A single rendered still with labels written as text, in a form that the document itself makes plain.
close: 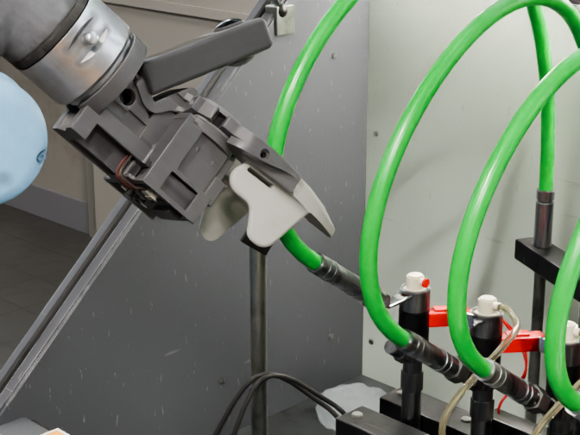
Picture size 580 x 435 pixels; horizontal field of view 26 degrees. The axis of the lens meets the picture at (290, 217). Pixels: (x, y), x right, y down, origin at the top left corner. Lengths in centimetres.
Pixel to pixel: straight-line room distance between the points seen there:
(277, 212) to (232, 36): 13
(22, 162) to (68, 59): 17
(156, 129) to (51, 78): 9
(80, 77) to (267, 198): 17
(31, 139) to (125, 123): 20
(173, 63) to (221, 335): 56
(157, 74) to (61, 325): 43
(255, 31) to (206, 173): 12
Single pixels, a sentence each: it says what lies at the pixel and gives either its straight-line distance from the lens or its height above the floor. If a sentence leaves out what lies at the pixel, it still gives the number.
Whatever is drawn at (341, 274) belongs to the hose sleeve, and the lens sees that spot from 104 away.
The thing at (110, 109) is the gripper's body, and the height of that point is 132.
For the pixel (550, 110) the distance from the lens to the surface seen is 124.
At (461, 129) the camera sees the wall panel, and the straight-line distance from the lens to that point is 143.
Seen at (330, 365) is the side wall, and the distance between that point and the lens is 157.
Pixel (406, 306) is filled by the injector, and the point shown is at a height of 110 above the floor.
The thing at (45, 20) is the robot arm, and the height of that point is 138.
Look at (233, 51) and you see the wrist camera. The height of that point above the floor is 135.
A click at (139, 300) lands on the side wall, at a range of 133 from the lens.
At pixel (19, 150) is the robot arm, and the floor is 134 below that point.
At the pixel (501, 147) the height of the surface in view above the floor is 129.
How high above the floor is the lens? 152
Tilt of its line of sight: 18 degrees down
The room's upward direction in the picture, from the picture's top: straight up
